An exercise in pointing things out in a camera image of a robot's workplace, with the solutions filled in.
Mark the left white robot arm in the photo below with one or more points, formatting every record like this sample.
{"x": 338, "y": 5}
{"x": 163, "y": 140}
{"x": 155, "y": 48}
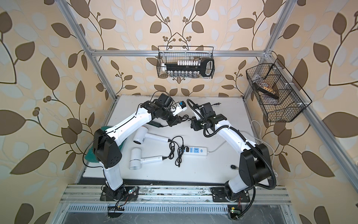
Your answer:
{"x": 114, "y": 184}

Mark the green tool case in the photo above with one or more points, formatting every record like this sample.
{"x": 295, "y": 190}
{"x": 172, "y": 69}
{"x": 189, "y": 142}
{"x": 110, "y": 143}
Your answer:
{"x": 89, "y": 155}

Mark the right wire basket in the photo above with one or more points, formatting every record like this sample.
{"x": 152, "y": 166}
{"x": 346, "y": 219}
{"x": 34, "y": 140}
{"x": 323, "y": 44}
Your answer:
{"x": 293, "y": 99}

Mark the brush in right basket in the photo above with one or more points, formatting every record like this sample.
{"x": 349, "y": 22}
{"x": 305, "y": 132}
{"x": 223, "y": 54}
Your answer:
{"x": 266, "y": 92}

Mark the wire basket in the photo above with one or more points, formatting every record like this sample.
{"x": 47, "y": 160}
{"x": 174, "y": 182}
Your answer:
{"x": 293, "y": 99}
{"x": 173, "y": 53}

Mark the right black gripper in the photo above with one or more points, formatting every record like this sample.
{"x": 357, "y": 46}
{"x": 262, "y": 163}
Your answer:
{"x": 195, "y": 124}

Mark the small green led board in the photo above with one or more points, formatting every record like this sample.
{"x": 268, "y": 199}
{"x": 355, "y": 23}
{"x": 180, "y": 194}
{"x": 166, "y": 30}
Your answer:
{"x": 133, "y": 190}

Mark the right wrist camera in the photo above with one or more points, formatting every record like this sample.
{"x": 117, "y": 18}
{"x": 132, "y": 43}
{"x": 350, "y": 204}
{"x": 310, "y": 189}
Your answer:
{"x": 198, "y": 114}

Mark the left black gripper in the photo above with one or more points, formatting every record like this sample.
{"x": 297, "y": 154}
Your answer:
{"x": 174, "y": 120}

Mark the white blue power strip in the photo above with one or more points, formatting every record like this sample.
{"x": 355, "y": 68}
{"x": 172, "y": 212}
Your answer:
{"x": 195, "y": 151}

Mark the back wire basket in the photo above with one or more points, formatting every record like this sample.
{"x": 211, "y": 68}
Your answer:
{"x": 173, "y": 53}

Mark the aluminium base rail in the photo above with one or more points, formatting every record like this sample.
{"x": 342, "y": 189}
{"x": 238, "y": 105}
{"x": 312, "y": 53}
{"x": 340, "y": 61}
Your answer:
{"x": 170, "y": 199}

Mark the socket set rail black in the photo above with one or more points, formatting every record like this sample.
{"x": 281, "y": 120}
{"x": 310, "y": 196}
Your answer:
{"x": 194, "y": 68}

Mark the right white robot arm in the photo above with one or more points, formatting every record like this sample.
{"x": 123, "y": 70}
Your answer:
{"x": 255, "y": 167}

